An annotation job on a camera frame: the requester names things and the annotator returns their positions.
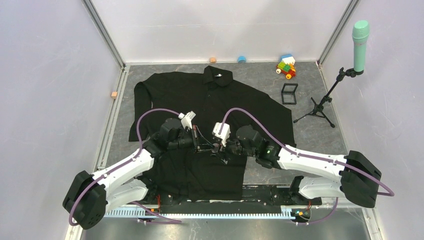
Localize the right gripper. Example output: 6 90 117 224
210 133 257 165

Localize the black shirt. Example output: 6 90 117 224
128 65 297 202

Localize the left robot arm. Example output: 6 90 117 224
62 118 200 230

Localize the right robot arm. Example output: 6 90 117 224
212 122 382 208

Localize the black brooch display box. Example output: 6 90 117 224
281 83 299 105

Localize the blue cap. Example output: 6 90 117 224
237 55 247 64

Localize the wooden cube at left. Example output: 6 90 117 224
110 91 118 100

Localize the black tripod microphone stand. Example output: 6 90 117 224
293 67 364 128

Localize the colourful toy block car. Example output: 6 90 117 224
275 54 296 80

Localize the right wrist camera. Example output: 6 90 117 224
212 122 231 147

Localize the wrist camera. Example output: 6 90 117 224
178 111 196 130
212 122 231 147

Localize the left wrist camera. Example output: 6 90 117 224
178 111 196 130

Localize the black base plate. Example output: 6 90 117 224
138 184 323 214

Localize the white toothed rail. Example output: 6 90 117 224
104 206 295 220

